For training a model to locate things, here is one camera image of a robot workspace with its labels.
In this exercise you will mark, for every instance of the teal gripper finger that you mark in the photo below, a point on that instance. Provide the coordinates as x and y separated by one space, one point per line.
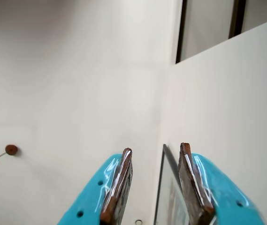
95 194
217 194

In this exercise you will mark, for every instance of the black framed picture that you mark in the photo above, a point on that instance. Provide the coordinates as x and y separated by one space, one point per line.
168 187

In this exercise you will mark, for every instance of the small round ceiling fixture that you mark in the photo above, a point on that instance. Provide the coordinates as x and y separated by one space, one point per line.
138 221

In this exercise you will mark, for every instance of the dark framed window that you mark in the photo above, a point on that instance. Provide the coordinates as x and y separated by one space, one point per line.
182 30

